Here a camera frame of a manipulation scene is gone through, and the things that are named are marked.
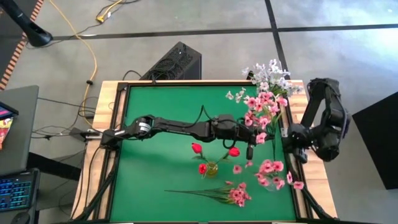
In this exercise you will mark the white artificial flower bunch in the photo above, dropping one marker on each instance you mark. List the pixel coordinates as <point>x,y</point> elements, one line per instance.
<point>290,88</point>
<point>264,73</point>
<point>239,95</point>

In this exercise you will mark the black computer mouse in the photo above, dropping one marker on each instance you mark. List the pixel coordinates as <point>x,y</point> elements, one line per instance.
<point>20,218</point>

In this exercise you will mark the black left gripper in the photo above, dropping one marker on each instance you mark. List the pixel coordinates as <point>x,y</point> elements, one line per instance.
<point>233,129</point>

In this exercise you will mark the black computer tower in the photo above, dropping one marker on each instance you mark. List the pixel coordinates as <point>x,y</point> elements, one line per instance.
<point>177,62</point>

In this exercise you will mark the black cabinet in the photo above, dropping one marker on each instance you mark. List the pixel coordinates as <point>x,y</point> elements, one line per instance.
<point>379,140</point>

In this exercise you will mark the tablet with pink screen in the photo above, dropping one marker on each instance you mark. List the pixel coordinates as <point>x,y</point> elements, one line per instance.
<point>6,112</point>

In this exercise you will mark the backlit laptop keyboard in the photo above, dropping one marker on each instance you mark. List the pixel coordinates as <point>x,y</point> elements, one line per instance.
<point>15,193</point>

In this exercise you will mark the colourful snack bag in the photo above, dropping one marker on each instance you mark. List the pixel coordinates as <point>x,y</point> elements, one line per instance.
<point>4,130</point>

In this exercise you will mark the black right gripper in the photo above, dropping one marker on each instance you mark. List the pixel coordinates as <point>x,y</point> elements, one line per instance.
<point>295,138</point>

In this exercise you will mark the red artificial tulip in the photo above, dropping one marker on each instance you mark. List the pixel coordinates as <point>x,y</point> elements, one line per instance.
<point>234,152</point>
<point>202,168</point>
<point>196,148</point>

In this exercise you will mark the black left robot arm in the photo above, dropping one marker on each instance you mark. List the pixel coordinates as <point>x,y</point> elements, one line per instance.
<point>177,126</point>

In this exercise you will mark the black aluminium table frame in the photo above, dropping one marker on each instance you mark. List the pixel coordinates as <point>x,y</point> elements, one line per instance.
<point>186,83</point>

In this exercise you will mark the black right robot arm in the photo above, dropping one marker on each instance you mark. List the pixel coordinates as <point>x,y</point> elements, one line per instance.
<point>329,124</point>

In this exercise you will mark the dark mat with orange stripes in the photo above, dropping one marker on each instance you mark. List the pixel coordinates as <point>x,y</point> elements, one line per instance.
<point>7,62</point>

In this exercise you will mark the grey power adapter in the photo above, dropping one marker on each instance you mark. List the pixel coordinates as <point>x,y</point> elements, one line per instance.
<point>90,134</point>

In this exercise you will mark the green table mat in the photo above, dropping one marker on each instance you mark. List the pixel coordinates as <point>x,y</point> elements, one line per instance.
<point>161,180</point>

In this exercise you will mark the clear smooth glass vase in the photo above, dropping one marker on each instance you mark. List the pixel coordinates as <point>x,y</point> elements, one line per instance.
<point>272,188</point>

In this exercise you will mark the black floor stand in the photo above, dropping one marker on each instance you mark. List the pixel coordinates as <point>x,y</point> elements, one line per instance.
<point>37,35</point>

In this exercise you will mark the dark grey side desk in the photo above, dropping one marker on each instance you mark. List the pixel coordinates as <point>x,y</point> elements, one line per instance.
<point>21,130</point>

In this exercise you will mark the pink artificial flower bunch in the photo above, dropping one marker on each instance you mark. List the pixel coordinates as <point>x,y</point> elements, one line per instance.
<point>267,167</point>
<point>237,196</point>
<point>264,97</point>

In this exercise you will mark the yellow embossed glass vase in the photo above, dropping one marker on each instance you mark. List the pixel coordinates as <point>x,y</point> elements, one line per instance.
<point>212,170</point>

